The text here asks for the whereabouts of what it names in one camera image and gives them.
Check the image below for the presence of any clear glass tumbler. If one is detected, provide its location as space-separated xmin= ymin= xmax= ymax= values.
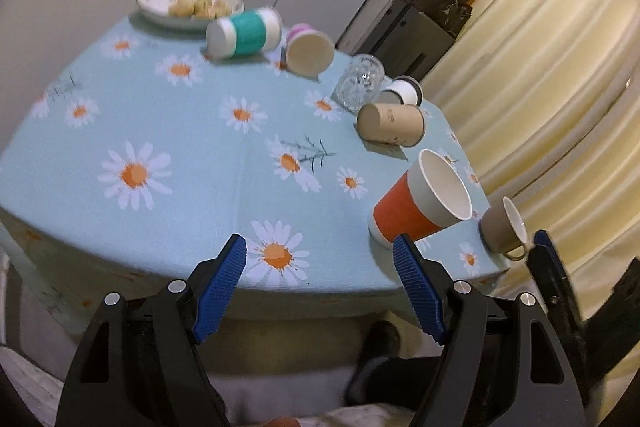
xmin=332 ymin=54 xmax=385 ymax=114

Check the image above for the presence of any beige ceramic mug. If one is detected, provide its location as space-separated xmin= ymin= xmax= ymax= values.
xmin=478 ymin=197 xmax=528 ymax=261

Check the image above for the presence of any black rimmed white cup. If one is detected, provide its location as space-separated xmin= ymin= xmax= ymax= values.
xmin=375 ymin=76 xmax=423 ymax=106

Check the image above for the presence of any orange banded paper cup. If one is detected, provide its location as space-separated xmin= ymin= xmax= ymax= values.
xmin=368 ymin=148 xmax=472 ymax=248

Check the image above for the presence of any dark cabinet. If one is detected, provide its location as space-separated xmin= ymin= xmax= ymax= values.
xmin=337 ymin=0 xmax=472 ymax=80

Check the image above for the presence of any cream yellow curtain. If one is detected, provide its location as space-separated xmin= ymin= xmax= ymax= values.
xmin=422 ymin=0 xmax=640 ymax=388

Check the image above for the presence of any teal banded paper cup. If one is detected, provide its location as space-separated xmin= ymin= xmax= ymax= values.
xmin=206 ymin=6 xmax=282 ymax=60

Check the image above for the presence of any brown kraft paper cup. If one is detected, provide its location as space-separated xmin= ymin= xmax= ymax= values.
xmin=356 ymin=103 xmax=425 ymax=147

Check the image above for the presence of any daisy print blue tablecloth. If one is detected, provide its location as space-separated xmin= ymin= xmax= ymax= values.
xmin=1 ymin=15 xmax=418 ymax=332

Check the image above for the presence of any white plate of snacks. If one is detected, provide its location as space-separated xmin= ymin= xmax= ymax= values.
xmin=136 ymin=0 xmax=244 ymax=31

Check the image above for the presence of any pink banded paper cup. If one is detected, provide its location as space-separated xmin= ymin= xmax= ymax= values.
xmin=283 ymin=23 xmax=335 ymax=78

